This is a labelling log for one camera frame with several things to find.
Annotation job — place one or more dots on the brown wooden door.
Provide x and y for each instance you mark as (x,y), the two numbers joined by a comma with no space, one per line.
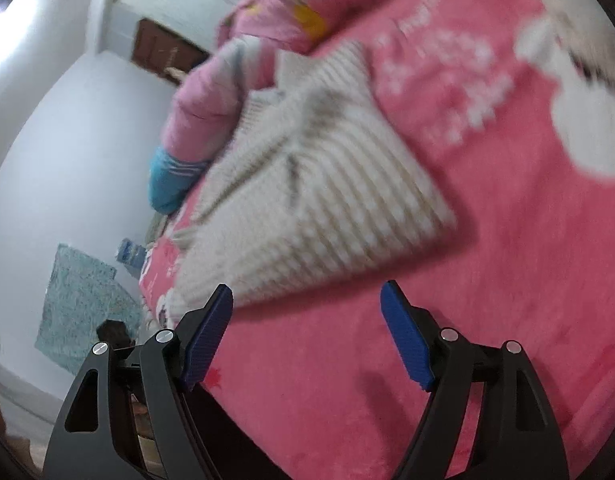
(152,45)

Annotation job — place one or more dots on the blue water bottle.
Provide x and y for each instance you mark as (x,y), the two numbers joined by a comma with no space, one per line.
(130,252)

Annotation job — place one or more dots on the pink floral fleece blanket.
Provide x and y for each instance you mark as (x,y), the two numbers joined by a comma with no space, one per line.
(487,260)

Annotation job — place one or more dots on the cream cloth on door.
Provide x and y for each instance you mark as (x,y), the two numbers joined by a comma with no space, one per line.
(175,75)

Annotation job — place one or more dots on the pink and blue quilt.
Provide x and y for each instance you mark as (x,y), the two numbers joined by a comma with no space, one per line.
(207,95)

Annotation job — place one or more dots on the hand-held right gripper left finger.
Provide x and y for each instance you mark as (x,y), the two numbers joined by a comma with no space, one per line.
(207,335)

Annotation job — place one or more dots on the teal patterned wall cloth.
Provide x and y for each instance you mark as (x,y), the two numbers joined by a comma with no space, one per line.
(77,305)

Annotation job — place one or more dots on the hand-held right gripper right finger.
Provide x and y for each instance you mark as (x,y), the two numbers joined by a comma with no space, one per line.
(405,335)

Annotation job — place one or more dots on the houndstooth knit cardigan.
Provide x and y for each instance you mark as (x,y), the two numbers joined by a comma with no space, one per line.
(327,185)

